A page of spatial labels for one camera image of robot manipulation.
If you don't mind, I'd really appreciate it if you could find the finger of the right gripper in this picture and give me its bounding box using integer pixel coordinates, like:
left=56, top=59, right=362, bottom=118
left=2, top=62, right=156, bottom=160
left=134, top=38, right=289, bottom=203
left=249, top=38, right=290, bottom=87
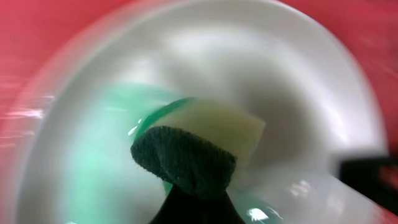
left=338, top=157, right=397, bottom=215

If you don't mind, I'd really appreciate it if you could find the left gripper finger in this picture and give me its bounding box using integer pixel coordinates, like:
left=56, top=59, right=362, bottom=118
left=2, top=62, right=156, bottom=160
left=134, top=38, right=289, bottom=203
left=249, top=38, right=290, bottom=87
left=150, top=186, right=244, bottom=224

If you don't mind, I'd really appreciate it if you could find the green yellow sponge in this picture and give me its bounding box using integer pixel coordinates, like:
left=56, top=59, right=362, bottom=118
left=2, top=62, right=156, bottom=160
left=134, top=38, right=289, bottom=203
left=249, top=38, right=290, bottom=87
left=131, top=98, right=266, bottom=200

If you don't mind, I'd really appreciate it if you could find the white plate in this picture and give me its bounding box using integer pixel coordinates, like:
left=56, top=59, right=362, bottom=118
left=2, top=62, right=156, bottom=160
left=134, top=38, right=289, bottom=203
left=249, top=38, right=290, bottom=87
left=1, top=1, right=387, bottom=223

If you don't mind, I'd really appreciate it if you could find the red plastic tray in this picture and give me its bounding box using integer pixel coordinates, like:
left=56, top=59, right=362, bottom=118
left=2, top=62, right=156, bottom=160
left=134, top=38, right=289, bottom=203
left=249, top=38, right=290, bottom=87
left=1, top=1, right=397, bottom=223

